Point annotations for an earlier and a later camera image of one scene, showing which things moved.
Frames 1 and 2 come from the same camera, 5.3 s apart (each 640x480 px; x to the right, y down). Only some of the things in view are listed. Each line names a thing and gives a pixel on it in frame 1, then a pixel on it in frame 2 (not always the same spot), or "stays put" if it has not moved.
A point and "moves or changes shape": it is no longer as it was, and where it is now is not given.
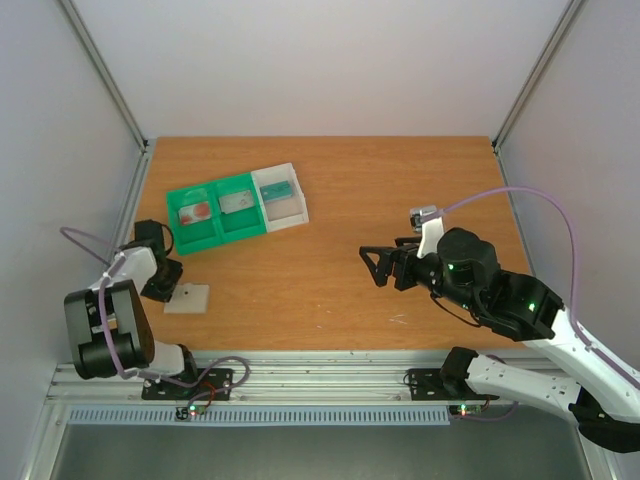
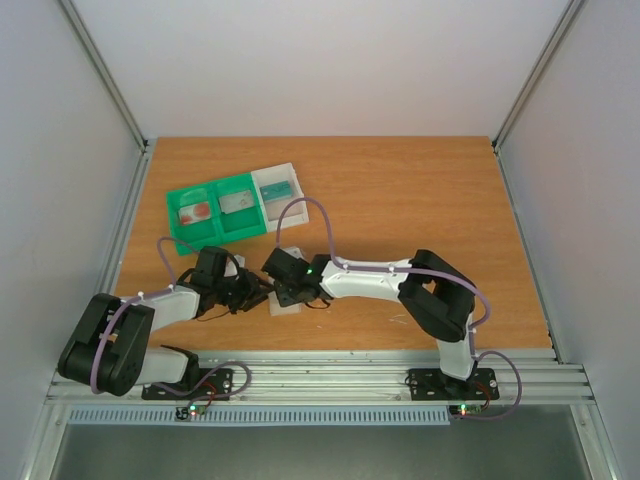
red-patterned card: (194, 212) stays put
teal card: (276, 191) stays put
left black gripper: (166, 294) -> (251, 281)
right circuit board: (465, 410) stays put
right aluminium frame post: (538, 70) stays put
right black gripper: (401, 266) -> (286, 291)
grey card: (236, 202) stays put
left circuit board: (188, 412) stays put
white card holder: (188, 299) moves or changes shape
